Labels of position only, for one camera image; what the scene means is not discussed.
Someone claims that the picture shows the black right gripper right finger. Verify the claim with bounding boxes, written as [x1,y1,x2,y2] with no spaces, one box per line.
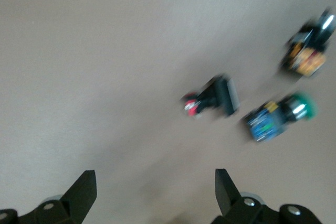
[211,168,323,224]

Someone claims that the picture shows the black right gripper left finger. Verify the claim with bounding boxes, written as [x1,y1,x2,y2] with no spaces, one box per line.
[0,170,97,224]

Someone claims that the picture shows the green pushbutton blue contact block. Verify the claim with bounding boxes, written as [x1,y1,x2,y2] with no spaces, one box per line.
[243,91,318,143]

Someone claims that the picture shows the black square pushbutton red terminals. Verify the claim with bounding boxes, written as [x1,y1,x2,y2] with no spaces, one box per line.
[181,76,241,119]

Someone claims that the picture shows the black selector switch orange block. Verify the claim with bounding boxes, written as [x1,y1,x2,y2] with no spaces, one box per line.
[279,7,336,78]

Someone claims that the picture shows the brown table cover sheet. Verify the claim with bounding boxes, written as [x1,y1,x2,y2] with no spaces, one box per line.
[0,0,336,224]

